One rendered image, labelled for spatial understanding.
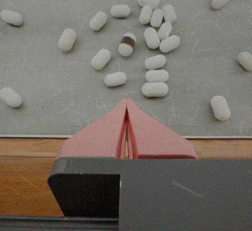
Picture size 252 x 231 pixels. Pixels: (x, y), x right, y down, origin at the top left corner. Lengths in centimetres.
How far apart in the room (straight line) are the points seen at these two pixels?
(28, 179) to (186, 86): 25
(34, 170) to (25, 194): 3
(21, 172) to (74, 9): 27
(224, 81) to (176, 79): 7
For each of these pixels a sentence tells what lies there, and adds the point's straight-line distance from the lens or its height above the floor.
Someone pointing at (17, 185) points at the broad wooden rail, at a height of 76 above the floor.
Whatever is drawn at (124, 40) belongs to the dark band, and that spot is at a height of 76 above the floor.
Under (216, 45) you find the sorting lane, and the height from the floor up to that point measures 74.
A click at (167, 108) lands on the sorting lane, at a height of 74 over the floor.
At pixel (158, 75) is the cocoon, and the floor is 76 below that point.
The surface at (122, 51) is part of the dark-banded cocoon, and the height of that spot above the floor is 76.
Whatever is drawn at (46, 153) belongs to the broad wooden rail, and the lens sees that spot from 24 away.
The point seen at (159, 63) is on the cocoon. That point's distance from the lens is 26.
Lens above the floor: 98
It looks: 76 degrees down
